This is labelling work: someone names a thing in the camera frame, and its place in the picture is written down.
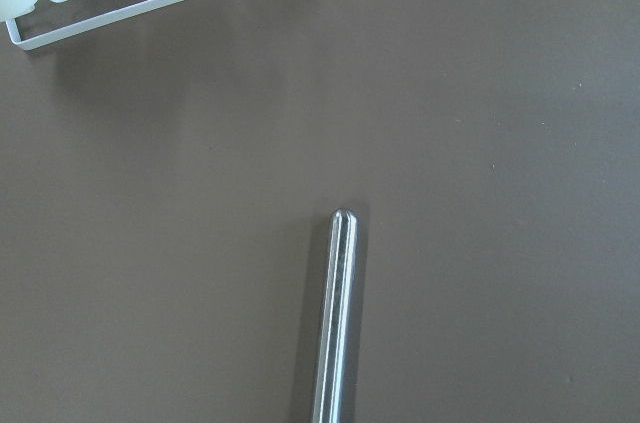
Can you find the steel muddler black tip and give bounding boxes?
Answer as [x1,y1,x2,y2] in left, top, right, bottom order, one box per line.
[310,207,368,422]

